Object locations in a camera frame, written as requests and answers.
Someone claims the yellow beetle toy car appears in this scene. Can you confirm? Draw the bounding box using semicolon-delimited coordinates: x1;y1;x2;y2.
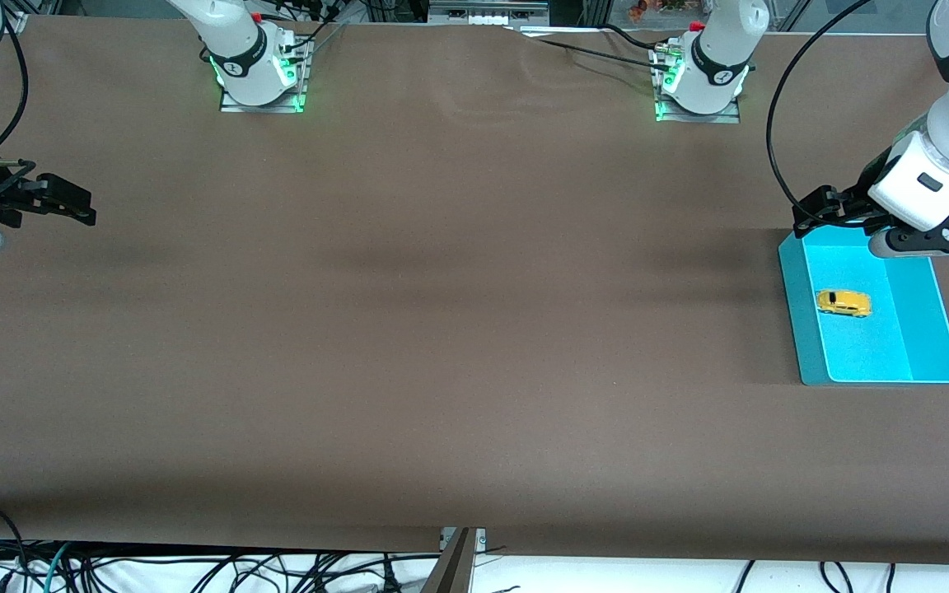
816;288;873;320

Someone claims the teal plastic storage bin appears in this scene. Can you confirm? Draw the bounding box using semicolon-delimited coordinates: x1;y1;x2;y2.
778;224;949;386

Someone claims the brown table cover sheet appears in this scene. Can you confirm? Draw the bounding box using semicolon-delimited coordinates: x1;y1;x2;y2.
0;15;949;566

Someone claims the white power strip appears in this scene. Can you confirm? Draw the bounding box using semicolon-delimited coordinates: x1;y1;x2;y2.
429;0;550;26

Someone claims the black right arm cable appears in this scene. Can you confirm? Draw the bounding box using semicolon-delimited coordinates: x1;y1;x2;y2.
0;16;30;155

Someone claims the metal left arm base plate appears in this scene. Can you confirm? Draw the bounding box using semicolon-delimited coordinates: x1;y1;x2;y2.
653;41;742;124

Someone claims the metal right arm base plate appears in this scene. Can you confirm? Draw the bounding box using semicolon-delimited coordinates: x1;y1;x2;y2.
219;37;312;114

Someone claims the black cable on table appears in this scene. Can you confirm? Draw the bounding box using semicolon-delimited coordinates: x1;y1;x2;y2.
507;25;675;70

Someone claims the teal floor cable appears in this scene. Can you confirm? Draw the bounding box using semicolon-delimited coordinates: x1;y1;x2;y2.
40;541;73;593

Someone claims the black tangled floor cable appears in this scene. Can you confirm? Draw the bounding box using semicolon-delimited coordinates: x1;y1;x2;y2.
182;550;442;593

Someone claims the aluminium profile post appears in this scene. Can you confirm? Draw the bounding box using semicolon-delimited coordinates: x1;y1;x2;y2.
421;527;488;593

